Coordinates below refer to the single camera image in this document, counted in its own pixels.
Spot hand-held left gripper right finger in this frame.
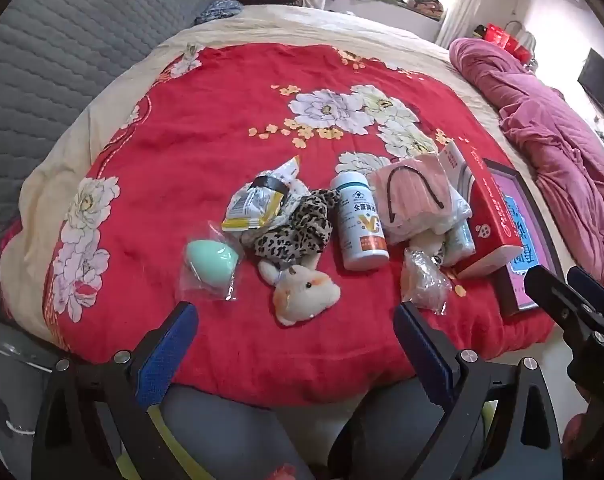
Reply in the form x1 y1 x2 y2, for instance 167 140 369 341
332 301 565 480

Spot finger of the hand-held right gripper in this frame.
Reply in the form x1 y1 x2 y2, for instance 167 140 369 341
524 266 602 341
568 266 604 321

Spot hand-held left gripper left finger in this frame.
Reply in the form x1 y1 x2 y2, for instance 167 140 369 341
32 301 200 480

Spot small clear plastic bag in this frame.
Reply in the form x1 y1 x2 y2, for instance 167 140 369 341
401 247 453 317

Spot mint makeup sponge packet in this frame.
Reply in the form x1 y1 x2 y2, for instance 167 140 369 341
178 220 243 303

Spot white plush keychain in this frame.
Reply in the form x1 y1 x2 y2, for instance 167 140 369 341
409 232 447 266

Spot blue print tissue pack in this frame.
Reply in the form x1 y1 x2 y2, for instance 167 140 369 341
442 225 477 267

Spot white orange plush toy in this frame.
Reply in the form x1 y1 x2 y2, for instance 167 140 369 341
258 260 343 328

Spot pink face mask pack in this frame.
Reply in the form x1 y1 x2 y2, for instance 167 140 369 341
369 152 455 246

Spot leopard print scrunchie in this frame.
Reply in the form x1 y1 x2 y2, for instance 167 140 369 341
252 187 340 263

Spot snack packet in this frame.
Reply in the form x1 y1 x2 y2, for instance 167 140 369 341
221 156 303 233

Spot white floral scrunchie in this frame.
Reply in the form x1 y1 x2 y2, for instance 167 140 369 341
282 177 315 206

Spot person's right hand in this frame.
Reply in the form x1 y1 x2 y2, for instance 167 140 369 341
562 410 598 467

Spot purple printed book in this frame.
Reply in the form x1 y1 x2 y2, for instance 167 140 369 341
492 172 557 311

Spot red cardboard box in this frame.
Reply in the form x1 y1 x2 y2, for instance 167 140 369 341
439 140 525 281

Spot person's grey trousers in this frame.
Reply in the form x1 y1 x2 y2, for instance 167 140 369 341
157 377 487 480

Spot white pill bottle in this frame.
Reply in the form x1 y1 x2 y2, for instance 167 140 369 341
329 171 390 271

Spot pink quilt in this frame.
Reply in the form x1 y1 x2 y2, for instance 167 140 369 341
448 37 604 293

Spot grey bed base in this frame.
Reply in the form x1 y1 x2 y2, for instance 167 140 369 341
0 305 78 441

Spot red floral blanket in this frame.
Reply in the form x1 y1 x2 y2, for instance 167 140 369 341
42 42 555 408

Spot red gift bag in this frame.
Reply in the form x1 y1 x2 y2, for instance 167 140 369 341
506 40 532 63
484 22 512 51

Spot brown patterned cloth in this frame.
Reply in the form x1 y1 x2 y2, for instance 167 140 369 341
407 0 445 21

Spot grey quilted headboard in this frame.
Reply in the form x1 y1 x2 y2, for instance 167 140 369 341
0 0 223 321

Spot beige bed sheet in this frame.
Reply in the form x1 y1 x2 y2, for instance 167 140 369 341
0 4 505 346

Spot blue patterned cloth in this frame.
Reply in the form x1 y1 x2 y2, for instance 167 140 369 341
194 0 245 26

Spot black wall television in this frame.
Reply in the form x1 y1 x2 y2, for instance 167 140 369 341
578 48 604 128

